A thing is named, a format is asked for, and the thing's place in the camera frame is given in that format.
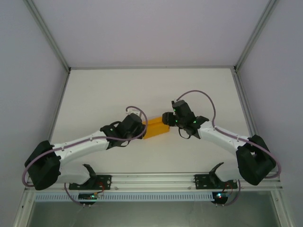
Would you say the black cable loop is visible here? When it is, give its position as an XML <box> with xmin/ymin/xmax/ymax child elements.
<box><xmin>178</xmin><ymin>127</ymin><xmax>190</xmax><ymax>140</ymax></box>

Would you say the aluminium frame post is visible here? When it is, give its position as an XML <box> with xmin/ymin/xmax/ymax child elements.
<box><xmin>233</xmin><ymin>0</ymin><xmax>280</xmax><ymax>72</ymax></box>
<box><xmin>22</xmin><ymin>0</ymin><xmax>71</xmax><ymax>72</ymax></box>

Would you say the aluminium table side rail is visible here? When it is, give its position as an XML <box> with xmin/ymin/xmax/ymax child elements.
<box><xmin>233</xmin><ymin>70</ymin><xmax>261</xmax><ymax>140</ymax></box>
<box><xmin>37</xmin><ymin>68</ymin><xmax>71</xmax><ymax>152</ymax></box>

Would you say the grey metal panel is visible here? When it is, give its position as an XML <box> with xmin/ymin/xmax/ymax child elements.
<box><xmin>30</xmin><ymin>201</ymin><xmax>280</xmax><ymax>227</ymax></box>

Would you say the yellow paper box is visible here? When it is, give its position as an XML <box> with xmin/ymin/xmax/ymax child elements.
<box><xmin>143</xmin><ymin>116</ymin><xmax>170</xmax><ymax>140</ymax></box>

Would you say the small controller board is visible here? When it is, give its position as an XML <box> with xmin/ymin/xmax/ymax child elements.
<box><xmin>213</xmin><ymin>192</ymin><xmax>229</xmax><ymax>202</ymax></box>
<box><xmin>78</xmin><ymin>192</ymin><xmax>98</xmax><ymax>201</ymax></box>

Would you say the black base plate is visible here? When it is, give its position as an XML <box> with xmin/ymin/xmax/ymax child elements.
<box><xmin>194</xmin><ymin>174</ymin><xmax>237</xmax><ymax>190</ymax></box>
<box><xmin>68</xmin><ymin>174</ymin><xmax>112</xmax><ymax>190</ymax></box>

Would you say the long aluminium base rail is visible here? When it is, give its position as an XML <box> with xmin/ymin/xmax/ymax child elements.
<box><xmin>26</xmin><ymin>172</ymin><xmax>282</xmax><ymax>190</ymax></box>

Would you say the light blue slotted cable duct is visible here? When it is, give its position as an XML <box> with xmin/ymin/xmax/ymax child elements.
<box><xmin>35</xmin><ymin>191</ymin><xmax>214</xmax><ymax>202</ymax></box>

